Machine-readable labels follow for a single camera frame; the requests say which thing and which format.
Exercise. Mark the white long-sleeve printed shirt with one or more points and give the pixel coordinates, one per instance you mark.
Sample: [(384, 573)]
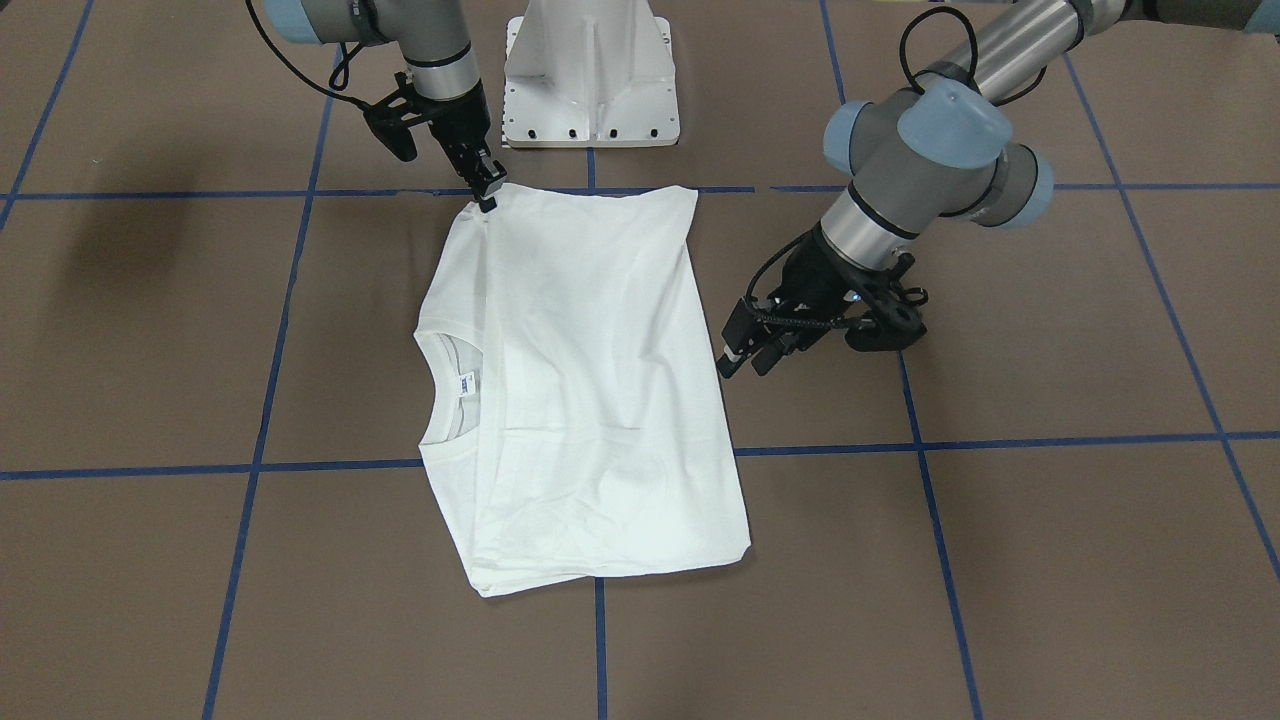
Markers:
[(578, 426)]

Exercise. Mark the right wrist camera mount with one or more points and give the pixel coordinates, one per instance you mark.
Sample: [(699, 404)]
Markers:
[(392, 118)]

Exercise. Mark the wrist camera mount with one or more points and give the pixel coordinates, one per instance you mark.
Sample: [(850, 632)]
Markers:
[(392, 118), (892, 321)]

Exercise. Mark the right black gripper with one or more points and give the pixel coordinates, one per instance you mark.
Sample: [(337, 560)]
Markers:
[(463, 121)]

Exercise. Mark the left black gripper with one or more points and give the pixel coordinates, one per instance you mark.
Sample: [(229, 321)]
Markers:
[(806, 271)]

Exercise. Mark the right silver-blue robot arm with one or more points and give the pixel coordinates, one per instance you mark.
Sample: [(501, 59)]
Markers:
[(440, 87)]

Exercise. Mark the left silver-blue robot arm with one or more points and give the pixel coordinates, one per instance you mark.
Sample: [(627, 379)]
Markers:
[(940, 147)]

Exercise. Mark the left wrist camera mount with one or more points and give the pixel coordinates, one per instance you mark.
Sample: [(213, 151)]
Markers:
[(892, 321)]

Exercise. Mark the white central pedestal column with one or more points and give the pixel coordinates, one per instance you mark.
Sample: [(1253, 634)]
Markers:
[(589, 75)]

